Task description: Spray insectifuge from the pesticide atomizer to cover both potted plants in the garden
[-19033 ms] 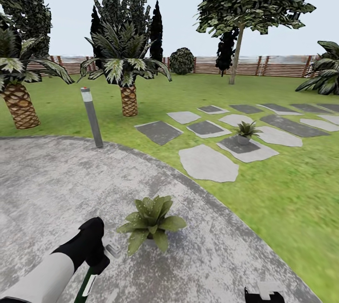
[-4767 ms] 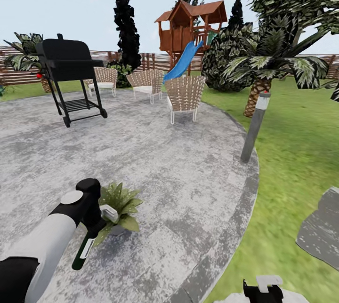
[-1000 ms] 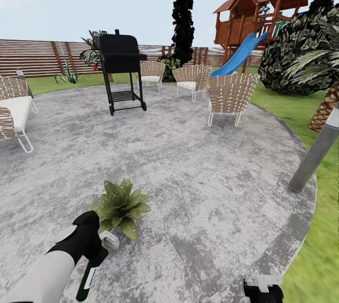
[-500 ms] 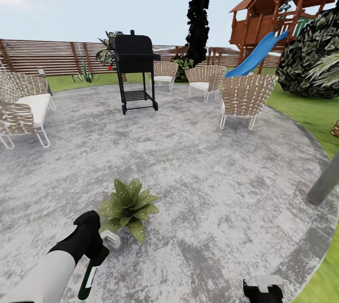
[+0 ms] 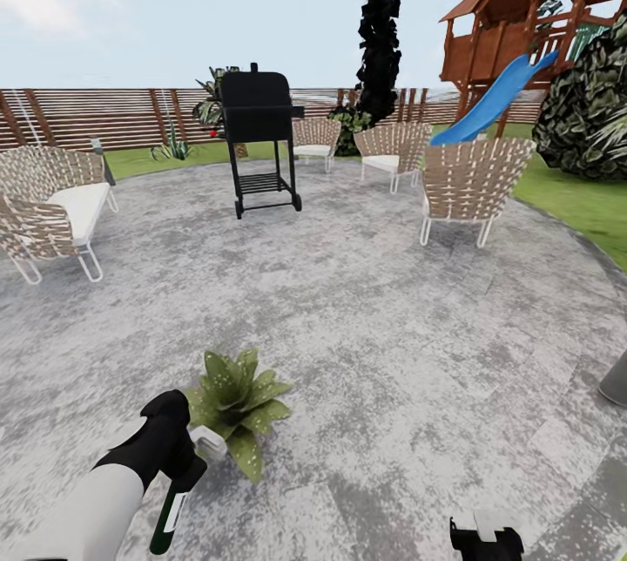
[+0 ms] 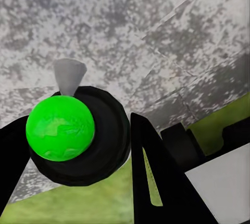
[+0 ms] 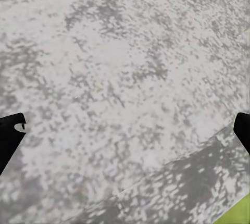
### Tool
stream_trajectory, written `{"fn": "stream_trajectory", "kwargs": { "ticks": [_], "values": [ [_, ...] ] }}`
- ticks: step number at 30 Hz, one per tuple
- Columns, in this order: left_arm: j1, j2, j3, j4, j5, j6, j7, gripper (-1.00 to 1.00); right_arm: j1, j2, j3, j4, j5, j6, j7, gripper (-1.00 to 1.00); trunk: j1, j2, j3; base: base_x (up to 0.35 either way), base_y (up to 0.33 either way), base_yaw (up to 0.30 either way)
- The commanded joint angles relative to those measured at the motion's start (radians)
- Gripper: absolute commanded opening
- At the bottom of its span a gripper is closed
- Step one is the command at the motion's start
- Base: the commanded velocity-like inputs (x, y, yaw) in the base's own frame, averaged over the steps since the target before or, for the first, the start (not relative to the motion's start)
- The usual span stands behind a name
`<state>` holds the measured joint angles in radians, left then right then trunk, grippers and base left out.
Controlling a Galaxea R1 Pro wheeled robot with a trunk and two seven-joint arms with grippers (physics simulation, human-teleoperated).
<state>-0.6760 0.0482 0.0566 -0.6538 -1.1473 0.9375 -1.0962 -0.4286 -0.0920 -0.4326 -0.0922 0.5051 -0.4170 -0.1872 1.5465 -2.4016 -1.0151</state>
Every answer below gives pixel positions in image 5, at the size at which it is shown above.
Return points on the charcoal grill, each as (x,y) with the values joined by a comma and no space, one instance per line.
(258,106)

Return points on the insectifuge atomizer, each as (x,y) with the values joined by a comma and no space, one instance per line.
(168,520)

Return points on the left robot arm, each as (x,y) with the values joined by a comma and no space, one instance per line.
(92,521)

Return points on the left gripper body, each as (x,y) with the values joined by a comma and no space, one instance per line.
(186,468)

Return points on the pot plant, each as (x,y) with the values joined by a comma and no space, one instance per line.
(237,407)

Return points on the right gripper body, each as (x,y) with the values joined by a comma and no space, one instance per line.
(506,548)

